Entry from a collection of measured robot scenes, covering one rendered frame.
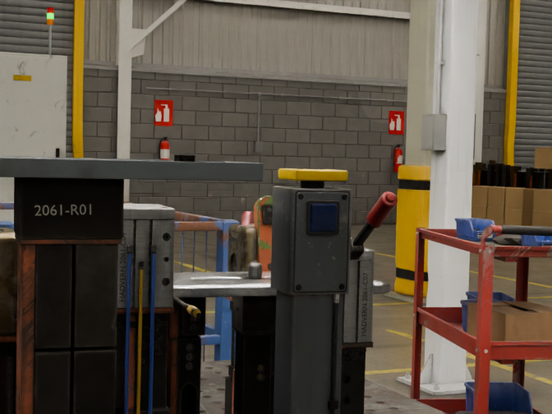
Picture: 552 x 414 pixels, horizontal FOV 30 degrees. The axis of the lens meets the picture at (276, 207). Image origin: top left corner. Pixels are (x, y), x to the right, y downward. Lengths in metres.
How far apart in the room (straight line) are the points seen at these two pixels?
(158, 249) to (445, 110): 4.13
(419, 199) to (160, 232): 7.22
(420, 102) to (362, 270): 7.22
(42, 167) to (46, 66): 8.50
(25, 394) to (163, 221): 0.28
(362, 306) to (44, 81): 8.28
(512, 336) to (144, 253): 2.35
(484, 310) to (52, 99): 6.65
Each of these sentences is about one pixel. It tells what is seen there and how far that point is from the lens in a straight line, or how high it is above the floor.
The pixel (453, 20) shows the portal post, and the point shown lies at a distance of 5.27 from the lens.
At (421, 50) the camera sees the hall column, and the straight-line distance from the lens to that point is 8.52.
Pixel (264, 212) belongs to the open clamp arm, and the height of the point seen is 1.09.
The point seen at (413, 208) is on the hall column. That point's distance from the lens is 8.42.
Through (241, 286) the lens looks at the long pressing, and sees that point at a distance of 1.35.
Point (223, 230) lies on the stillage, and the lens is 3.42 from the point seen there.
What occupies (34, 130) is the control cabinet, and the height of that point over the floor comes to 1.32.
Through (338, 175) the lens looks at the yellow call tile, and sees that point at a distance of 1.09.
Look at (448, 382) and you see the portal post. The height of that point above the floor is 0.04.
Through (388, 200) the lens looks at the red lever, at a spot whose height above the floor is 1.13.
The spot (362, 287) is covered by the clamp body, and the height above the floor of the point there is 1.01.
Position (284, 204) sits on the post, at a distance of 1.09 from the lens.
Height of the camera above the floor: 1.18
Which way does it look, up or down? 3 degrees down
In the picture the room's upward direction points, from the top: 1 degrees clockwise
